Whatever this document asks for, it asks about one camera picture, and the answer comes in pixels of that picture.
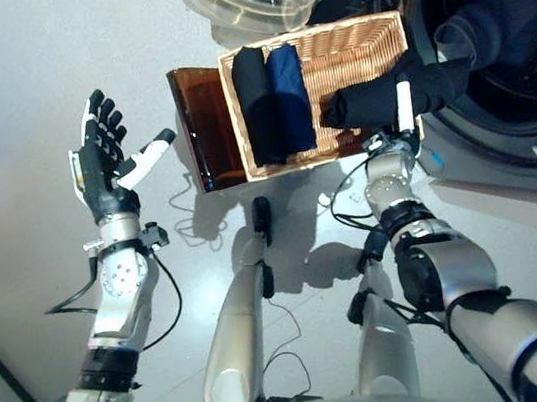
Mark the dark grey washing machine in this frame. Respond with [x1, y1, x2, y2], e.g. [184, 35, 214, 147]
[303, 0, 537, 237]

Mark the robot leg silver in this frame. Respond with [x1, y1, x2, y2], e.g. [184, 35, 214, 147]
[173, 195, 303, 402]
[331, 226, 423, 402]

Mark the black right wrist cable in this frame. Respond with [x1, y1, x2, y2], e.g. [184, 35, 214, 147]
[323, 156, 388, 226]

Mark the rectangular wicker laundry basket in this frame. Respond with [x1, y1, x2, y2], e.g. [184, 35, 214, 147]
[213, 8, 429, 186]

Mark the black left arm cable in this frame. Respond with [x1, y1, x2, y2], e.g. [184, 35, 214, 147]
[37, 244, 190, 366]

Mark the brown acrylic stand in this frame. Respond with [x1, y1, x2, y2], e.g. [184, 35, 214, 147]
[165, 60, 250, 198]

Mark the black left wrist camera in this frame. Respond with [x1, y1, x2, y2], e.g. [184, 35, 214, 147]
[139, 219, 172, 254]

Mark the robot left leg silver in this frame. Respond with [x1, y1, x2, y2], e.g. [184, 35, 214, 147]
[173, 195, 303, 402]

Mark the robot right leg silver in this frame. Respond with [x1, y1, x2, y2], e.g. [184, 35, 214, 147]
[331, 226, 423, 402]

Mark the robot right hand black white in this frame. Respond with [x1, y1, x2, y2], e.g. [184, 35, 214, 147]
[355, 79, 425, 160]

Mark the robot left hand black white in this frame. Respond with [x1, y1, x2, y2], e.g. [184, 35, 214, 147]
[58, 77, 189, 228]

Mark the thin black leg cable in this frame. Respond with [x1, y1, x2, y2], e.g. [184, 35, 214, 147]
[252, 292, 314, 402]

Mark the black garment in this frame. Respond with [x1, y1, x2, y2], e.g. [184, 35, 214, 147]
[227, 42, 289, 170]
[311, 35, 488, 134]

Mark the blue garment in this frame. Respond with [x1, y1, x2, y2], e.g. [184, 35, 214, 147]
[261, 41, 319, 157]

